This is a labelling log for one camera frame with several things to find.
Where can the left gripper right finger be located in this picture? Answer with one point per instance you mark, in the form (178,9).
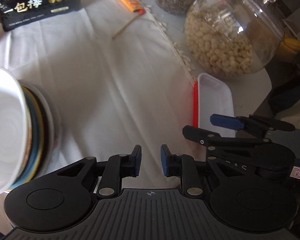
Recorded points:
(192,173)

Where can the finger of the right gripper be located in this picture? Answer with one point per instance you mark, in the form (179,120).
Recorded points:
(255,125)
(214,142)

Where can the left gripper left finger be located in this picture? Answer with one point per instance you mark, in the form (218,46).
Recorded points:
(114,170)

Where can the stainless steel bowl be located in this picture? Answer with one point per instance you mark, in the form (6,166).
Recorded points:
(53,129)

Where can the blue enamel bowl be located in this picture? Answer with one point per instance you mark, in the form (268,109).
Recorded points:
(37,140)

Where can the white paper noodle bowl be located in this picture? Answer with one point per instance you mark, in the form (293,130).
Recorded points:
(15,130)

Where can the white plastic tray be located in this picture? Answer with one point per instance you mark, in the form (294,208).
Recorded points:
(211,96)

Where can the white tablecloth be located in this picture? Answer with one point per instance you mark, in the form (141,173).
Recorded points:
(112,93)

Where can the glass jar of peanuts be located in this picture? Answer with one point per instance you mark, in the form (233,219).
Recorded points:
(232,38)

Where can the wooden chopstick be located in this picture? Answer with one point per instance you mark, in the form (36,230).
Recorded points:
(125,26)

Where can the orange snack tube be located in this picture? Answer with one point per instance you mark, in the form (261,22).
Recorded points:
(134,6)

